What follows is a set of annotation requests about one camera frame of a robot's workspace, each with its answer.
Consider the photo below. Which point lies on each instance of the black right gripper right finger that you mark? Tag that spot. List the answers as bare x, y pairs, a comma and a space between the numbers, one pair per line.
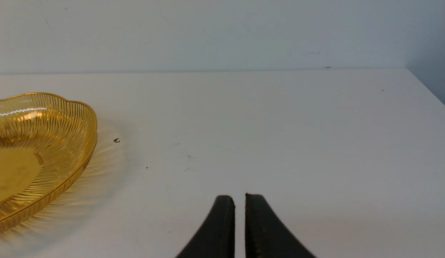
265, 234

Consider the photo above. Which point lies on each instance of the amber ribbed glass plate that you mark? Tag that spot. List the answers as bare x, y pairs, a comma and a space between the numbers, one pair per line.
46, 143

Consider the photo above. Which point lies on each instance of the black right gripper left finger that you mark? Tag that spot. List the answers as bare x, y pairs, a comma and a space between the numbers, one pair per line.
216, 236

